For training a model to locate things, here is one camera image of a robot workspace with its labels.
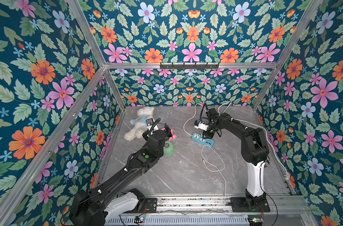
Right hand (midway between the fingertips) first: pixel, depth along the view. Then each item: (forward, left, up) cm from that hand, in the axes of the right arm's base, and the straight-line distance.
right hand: (209, 134), depth 100 cm
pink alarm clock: (-1, +26, -1) cm, 26 cm away
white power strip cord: (-26, -46, -7) cm, 53 cm away
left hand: (-11, +30, +23) cm, 40 cm away
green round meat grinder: (-17, +27, +8) cm, 33 cm away
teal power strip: (-3, +8, 0) cm, 9 cm away
